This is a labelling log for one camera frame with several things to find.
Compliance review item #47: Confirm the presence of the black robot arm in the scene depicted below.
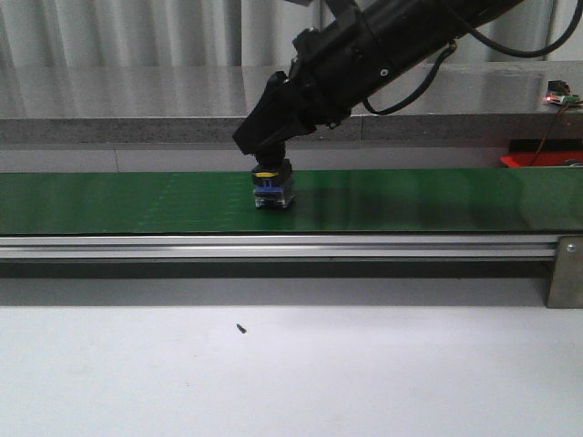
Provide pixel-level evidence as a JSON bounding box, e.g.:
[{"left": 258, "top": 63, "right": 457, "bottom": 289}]
[{"left": 233, "top": 0, "right": 516, "bottom": 154}]

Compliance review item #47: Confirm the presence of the white pleated curtain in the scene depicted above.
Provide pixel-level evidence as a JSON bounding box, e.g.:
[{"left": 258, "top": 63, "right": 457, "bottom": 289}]
[{"left": 0, "top": 0, "right": 583, "bottom": 68}]

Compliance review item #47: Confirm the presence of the steel conveyor bracket right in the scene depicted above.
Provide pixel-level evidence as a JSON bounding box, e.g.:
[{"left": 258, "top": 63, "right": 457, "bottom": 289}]
[{"left": 547, "top": 236, "right": 583, "bottom": 309}]

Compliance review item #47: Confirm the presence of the red plastic tray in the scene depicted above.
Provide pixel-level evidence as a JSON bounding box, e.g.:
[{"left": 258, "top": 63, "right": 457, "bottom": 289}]
[{"left": 500, "top": 151, "right": 582, "bottom": 168}]

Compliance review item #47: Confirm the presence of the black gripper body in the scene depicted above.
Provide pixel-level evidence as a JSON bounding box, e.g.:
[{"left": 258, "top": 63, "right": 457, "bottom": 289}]
[{"left": 286, "top": 11, "right": 410, "bottom": 130}]

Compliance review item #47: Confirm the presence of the grey granite counter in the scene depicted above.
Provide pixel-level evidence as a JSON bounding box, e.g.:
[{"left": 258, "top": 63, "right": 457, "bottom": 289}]
[{"left": 1, "top": 61, "right": 582, "bottom": 146}]

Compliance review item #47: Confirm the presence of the green conveyor belt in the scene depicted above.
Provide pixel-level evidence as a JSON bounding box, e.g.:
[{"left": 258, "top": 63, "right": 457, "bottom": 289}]
[{"left": 1, "top": 168, "right": 582, "bottom": 235}]

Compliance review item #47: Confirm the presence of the small green circuit board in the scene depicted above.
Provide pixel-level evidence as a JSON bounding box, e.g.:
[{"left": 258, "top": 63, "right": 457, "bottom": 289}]
[{"left": 543, "top": 80, "right": 582, "bottom": 107}]

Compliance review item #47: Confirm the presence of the red mushroom push button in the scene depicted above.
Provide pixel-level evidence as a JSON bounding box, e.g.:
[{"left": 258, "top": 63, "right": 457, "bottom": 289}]
[{"left": 251, "top": 142, "right": 294, "bottom": 209}]

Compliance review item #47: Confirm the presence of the aluminium conveyor frame rail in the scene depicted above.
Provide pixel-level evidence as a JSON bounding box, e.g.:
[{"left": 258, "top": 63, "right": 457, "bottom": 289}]
[{"left": 1, "top": 234, "right": 560, "bottom": 260}]

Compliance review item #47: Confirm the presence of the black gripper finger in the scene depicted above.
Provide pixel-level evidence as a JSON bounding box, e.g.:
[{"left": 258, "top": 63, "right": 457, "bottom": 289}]
[
  {"left": 232, "top": 71, "right": 301, "bottom": 155},
  {"left": 255, "top": 120, "right": 316, "bottom": 153}
]

